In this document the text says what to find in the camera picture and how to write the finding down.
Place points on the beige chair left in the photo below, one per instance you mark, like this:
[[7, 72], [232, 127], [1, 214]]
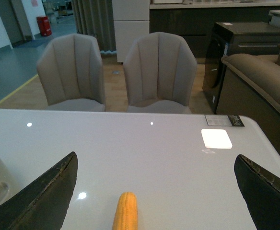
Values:
[[71, 73]]

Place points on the label sticker on table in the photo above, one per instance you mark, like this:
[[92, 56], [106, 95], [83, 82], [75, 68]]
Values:
[[224, 120]]

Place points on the yellow corn cob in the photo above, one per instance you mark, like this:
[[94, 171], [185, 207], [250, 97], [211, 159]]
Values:
[[126, 215]]

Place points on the beige chair right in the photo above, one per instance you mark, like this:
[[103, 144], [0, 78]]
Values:
[[159, 69]]

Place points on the dark kitchen counter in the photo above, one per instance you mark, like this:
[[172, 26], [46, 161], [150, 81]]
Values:
[[195, 21]]

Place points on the grey curtain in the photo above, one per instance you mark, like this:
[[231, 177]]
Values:
[[95, 18]]

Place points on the tan sofa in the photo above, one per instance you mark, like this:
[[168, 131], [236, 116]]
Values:
[[251, 87]]

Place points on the white tall cabinet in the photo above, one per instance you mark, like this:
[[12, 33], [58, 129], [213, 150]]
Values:
[[131, 20]]

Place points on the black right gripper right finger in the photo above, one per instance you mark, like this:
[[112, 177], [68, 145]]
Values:
[[261, 191]]

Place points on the red bin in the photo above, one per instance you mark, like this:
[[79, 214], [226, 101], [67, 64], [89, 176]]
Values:
[[44, 25]]

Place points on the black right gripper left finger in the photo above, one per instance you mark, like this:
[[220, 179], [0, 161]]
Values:
[[43, 204]]

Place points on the black appliance cabinet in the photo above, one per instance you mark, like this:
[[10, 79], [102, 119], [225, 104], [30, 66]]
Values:
[[255, 38]]

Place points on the beige chair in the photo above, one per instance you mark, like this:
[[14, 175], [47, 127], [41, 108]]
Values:
[[71, 73], [159, 69]]

